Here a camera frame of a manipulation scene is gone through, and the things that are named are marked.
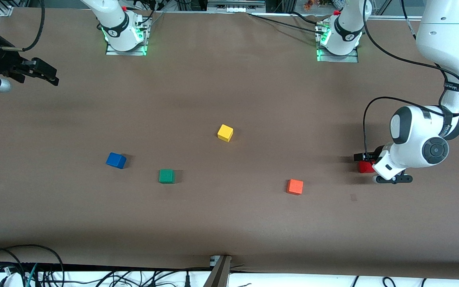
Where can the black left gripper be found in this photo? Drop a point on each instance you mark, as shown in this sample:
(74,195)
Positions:
(379,152)

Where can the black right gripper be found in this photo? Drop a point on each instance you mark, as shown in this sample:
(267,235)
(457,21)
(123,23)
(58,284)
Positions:
(1,60)

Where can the red cube block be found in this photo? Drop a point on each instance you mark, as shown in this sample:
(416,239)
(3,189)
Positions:
(365,167)

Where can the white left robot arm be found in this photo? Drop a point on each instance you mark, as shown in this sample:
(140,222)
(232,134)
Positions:
(444,36)

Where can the orange cube block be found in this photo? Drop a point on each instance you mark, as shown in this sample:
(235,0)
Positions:
(295,187)

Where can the blue cube block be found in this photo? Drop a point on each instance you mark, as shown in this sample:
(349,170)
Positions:
(116,160)

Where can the yellow cube block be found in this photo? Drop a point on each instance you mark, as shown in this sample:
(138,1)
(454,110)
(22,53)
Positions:
(225,133)

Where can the green cube block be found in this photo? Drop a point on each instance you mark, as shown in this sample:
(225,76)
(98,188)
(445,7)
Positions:
(166,176)

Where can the white power strip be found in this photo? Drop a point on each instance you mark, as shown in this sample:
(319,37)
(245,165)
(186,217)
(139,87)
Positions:
(235,8)

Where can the black power plug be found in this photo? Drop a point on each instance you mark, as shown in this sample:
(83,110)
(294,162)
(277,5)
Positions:
(187,279)

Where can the aluminium frame corner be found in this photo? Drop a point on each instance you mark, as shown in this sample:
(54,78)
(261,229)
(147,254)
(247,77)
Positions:
(5,10)

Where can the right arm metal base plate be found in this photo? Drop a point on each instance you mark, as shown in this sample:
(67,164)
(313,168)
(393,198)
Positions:
(134,52)

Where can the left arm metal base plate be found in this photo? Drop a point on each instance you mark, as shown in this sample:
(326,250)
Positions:
(333,59)

